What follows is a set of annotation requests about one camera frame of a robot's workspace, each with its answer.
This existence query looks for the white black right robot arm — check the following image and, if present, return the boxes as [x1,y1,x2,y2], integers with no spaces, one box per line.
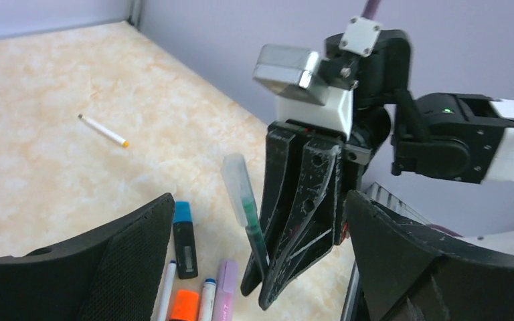
[240,26,514,320]

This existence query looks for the blue capped white marker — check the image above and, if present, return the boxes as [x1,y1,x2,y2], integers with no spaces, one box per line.
[197,278,217,321]

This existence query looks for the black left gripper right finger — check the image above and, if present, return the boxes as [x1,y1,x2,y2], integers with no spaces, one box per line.
[345,191,514,320]

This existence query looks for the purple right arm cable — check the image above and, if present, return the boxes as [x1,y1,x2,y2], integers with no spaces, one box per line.
[361,0,382,19]

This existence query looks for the green gel pen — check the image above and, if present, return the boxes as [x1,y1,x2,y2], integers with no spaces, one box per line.
[221,153,270,280]

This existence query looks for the yellow capped white pen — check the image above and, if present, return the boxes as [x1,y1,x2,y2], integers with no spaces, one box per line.
[78,114,129,148]

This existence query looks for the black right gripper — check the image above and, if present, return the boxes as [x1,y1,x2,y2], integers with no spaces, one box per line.
[240,88,373,311]

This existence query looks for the orange capped black highlighter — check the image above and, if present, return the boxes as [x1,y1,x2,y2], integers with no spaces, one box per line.
[168,289,199,321]

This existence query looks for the small blue capped marker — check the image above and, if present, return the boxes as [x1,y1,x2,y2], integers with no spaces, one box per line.
[156,259,177,321]

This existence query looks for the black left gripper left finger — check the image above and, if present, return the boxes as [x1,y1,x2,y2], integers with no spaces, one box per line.
[0,193,175,320]

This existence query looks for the lilac highlighter pen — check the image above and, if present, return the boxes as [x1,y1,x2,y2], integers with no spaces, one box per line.
[211,259,238,321]

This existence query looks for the blue capped black highlighter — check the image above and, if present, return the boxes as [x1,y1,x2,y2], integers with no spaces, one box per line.
[173,201,198,280]

